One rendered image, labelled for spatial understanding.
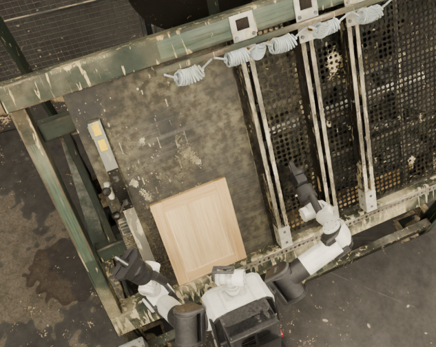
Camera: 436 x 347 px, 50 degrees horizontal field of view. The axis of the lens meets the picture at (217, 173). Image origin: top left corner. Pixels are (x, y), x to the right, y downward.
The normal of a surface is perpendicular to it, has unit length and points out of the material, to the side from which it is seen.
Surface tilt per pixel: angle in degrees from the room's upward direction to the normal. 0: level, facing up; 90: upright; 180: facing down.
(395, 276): 0
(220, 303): 23
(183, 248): 58
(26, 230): 0
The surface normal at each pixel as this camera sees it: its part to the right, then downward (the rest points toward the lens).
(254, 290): -0.18, -0.78
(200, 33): 0.31, 0.39
